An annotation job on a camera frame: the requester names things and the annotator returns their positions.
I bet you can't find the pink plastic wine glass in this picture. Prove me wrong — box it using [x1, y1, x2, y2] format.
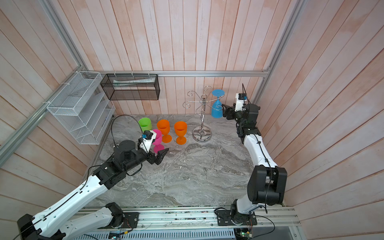
[153, 129, 165, 154]

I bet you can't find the blue plastic wine glass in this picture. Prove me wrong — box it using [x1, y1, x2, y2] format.
[211, 89, 225, 119]

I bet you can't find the orange wine glass front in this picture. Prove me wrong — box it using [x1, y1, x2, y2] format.
[157, 120, 172, 144]

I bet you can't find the orange wine glass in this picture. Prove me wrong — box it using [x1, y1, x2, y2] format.
[157, 120, 172, 144]
[174, 121, 188, 145]

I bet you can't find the green plastic wine glass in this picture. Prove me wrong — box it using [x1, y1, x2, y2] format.
[138, 118, 153, 132]

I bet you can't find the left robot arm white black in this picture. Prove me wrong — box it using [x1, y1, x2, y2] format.
[17, 140, 169, 240]

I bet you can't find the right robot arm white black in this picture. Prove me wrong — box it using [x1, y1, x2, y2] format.
[223, 104, 288, 224]

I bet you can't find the chrome wine glass rack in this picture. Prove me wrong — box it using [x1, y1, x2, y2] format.
[183, 86, 225, 143]

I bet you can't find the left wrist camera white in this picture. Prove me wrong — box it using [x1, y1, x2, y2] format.
[139, 130, 157, 153]

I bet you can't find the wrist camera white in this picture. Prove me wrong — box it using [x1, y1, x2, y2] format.
[235, 93, 248, 112]
[139, 130, 157, 153]

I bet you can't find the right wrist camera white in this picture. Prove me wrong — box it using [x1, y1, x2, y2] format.
[235, 93, 248, 112]

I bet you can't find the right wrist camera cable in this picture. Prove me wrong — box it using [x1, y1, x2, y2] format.
[241, 83, 250, 104]

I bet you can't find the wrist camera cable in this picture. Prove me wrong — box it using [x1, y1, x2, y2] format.
[241, 83, 250, 104]
[110, 114, 143, 148]

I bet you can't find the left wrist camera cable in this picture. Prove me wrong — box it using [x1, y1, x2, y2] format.
[110, 114, 143, 148]

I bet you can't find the aluminium mounting rail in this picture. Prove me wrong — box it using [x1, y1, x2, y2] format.
[53, 205, 301, 233]

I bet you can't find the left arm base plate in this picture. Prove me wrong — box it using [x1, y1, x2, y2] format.
[108, 212, 140, 229]

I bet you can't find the black wire mesh basket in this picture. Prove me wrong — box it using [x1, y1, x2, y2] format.
[101, 73, 161, 101]

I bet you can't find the white wire mesh shelf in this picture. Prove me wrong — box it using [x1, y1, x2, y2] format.
[47, 72, 115, 145]

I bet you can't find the horizontal aluminium wall profile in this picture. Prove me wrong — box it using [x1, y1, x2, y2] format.
[96, 70, 269, 78]

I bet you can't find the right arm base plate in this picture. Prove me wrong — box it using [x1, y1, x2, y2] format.
[214, 208, 258, 226]

